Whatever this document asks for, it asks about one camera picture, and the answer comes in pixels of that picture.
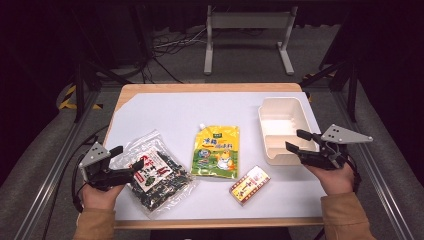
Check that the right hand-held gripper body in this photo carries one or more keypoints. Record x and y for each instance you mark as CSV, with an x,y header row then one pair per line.
x,y
328,156

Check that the person's right hand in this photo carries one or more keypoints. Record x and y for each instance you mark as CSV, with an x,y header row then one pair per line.
x,y
335,181

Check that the white plastic container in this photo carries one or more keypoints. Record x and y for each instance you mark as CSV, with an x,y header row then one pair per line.
x,y
280,120

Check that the yellow and black hazard tape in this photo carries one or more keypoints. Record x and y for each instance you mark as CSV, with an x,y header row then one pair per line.
x,y
68,96

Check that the aluminium rail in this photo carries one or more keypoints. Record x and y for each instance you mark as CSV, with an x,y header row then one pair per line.
x,y
380,173
50,176

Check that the white table mat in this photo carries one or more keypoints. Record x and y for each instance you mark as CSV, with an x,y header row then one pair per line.
x,y
186,110

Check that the grey metal stand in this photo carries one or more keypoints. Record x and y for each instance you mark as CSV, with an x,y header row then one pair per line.
x,y
250,20

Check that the small red and yellow box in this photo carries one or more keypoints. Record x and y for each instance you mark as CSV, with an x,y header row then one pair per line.
x,y
250,185

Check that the person's left hand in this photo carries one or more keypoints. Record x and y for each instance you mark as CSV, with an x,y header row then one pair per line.
x,y
98,198

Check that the clear bag of dried seaweed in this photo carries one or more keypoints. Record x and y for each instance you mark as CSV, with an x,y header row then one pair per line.
x,y
160,180

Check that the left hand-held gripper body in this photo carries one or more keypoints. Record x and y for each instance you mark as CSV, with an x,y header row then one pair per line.
x,y
100,173

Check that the black metal stand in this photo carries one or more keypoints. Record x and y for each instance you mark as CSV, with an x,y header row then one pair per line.
x,y
351,90
79,86

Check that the yellow spouted sauce pouch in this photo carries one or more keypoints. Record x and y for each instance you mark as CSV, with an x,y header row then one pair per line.
x,y
216,153

